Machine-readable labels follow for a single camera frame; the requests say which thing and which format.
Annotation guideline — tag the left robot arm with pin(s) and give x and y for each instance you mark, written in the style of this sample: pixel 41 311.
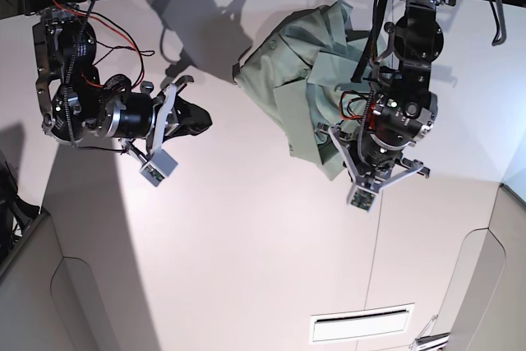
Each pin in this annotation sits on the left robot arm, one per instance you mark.
pixel 404 41

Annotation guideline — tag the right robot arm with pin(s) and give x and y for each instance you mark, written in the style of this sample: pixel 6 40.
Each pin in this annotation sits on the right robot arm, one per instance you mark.
pixel 73 100

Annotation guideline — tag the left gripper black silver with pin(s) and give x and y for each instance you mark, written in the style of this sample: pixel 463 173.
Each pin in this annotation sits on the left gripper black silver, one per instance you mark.
pixel 373 154

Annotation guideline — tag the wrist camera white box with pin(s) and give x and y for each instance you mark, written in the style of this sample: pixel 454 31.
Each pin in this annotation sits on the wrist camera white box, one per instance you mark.
pixel 361 198
pixel 158 167

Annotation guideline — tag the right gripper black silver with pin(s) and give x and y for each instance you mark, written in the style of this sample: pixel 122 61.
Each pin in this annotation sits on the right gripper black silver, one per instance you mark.
pixel 143 123

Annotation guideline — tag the light green T-shirt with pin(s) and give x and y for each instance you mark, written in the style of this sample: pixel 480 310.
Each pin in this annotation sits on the light green T-shirt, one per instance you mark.
pixel 301 72

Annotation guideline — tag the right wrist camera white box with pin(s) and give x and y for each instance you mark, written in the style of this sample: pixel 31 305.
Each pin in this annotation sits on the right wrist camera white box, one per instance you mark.
pixel 158 167

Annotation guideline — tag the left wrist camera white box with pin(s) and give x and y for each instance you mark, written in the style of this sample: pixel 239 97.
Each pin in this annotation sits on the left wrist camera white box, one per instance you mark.
pixel 361 198

